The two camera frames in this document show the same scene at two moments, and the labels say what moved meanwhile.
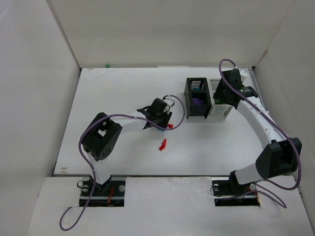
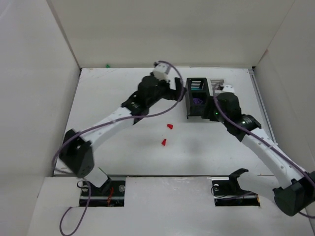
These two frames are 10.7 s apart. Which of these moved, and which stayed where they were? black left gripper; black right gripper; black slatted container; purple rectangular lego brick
Moved: black left gripper; black right gripper
Stayed: black slatted container; purple rectangular lego brick
